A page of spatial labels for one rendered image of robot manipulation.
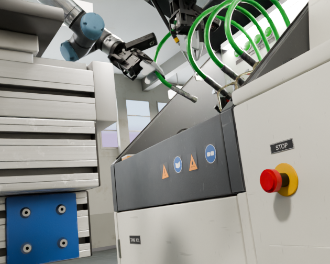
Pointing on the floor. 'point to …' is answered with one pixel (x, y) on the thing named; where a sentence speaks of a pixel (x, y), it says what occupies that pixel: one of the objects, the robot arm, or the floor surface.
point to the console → (297, 156)
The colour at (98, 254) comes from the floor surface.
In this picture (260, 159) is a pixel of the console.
